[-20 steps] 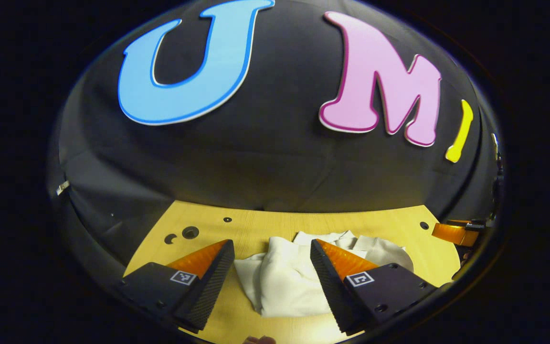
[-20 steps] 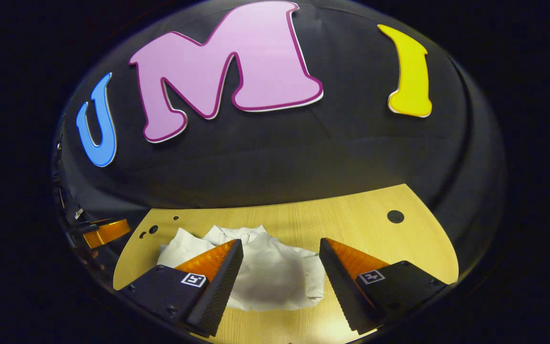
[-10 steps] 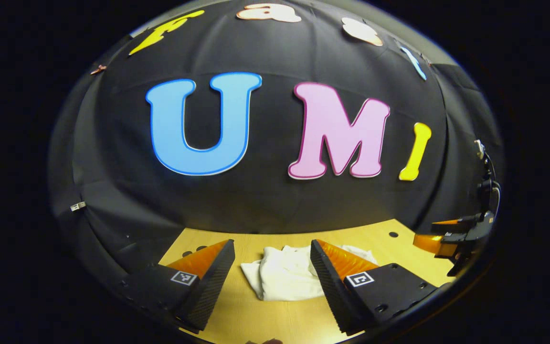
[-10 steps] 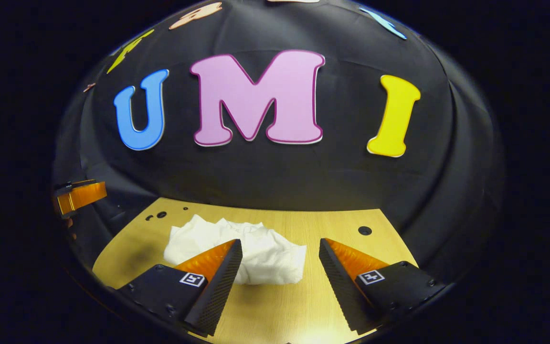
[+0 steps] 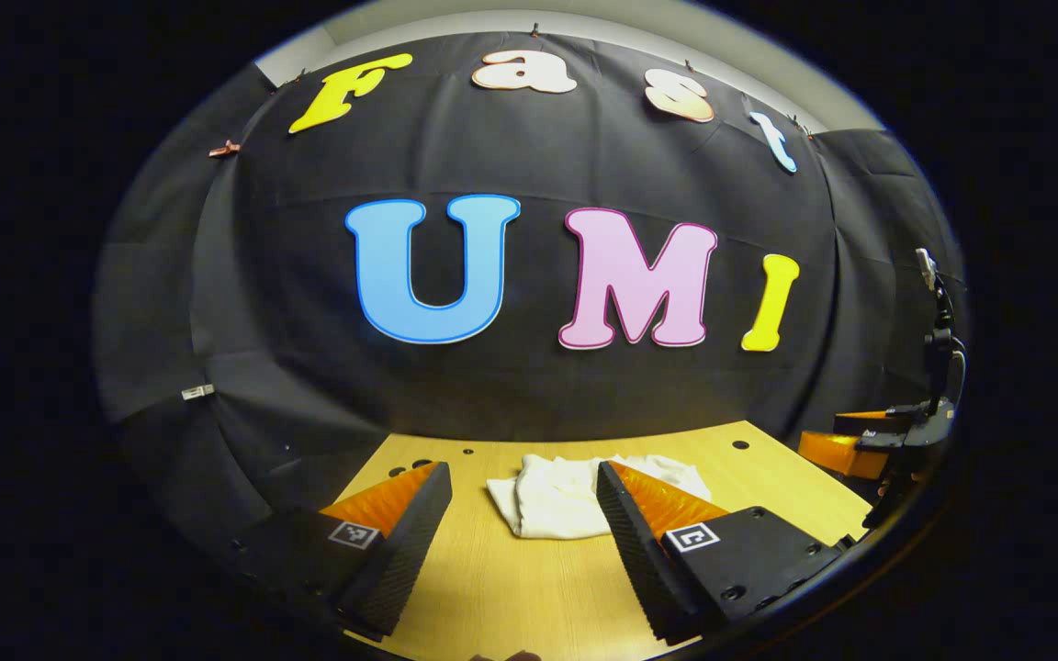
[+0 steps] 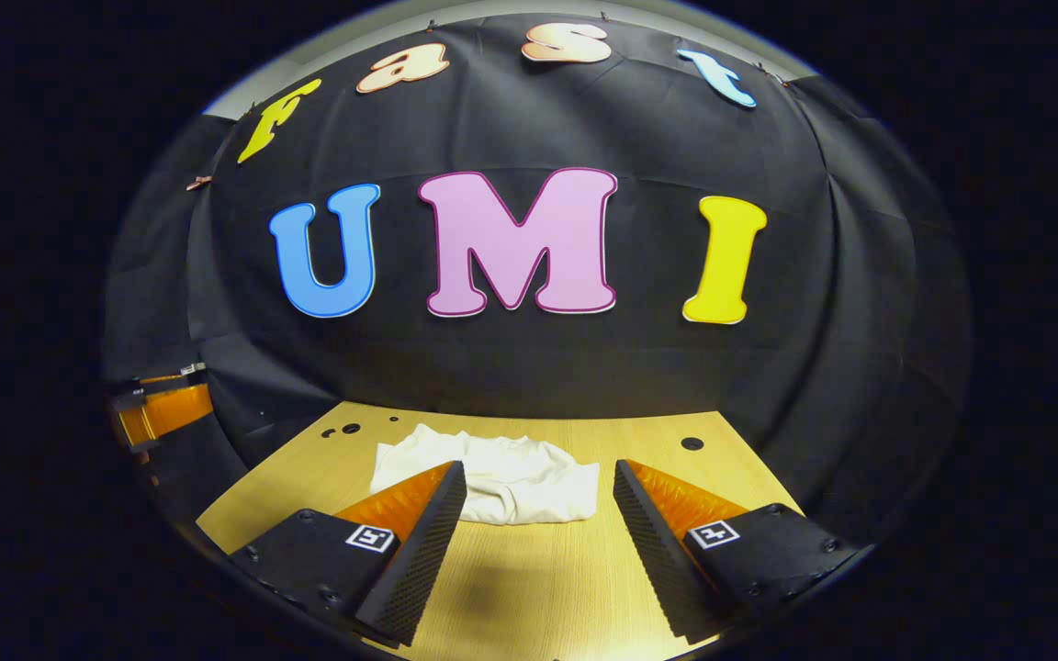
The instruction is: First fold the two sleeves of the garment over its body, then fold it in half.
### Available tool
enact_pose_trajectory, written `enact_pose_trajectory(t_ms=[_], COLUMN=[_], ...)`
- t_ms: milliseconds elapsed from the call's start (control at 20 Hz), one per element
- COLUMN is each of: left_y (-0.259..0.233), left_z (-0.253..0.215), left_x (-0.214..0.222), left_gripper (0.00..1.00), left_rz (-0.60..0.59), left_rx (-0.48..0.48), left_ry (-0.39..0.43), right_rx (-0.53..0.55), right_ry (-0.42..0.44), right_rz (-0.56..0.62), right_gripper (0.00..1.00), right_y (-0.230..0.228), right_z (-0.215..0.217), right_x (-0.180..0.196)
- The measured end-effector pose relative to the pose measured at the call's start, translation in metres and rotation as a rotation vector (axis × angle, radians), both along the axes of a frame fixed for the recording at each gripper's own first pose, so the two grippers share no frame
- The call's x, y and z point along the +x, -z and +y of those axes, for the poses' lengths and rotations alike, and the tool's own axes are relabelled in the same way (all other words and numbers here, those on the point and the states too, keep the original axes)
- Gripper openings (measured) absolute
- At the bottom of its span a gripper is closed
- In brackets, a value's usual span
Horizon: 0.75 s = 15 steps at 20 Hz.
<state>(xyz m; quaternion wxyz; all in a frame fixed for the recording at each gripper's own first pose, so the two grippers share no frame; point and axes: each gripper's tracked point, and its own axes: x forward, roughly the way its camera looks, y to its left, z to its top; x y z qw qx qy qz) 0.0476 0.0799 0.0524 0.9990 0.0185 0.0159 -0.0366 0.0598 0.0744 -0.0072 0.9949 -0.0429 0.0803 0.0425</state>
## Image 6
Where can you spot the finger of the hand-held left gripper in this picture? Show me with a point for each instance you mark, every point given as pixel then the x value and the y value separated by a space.
pixel 171 411

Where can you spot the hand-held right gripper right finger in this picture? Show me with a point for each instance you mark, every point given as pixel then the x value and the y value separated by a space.
pixel 648 551

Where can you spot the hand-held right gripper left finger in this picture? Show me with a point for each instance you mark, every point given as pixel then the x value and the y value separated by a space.
pixel 423 551

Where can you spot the white sweatshirt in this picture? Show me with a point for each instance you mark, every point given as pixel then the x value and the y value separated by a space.
pixel 511 477

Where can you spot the red backdrop clip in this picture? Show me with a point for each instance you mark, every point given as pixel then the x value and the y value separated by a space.
pixel 198 182

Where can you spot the black backdrop cloth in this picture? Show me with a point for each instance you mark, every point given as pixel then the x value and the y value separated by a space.
pixel 538 367

